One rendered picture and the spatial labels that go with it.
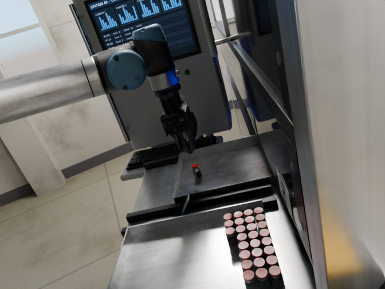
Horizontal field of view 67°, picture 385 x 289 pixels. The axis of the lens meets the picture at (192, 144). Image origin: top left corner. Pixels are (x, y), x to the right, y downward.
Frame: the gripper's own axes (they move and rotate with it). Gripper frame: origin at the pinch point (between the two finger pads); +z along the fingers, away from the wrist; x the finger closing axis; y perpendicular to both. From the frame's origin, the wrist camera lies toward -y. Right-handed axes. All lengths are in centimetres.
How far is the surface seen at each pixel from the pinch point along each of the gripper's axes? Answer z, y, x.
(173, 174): 10.3, -5.3, -9.2
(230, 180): 10.5, 6.0, 9.3
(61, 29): -52, -229, -125
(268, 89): -22.1, 32.6, 20.7
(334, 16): -33, 53, 23
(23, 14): -75, -217, -148
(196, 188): 10.3, 5.9, -1.0
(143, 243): 9.9, 24.5, -14.1
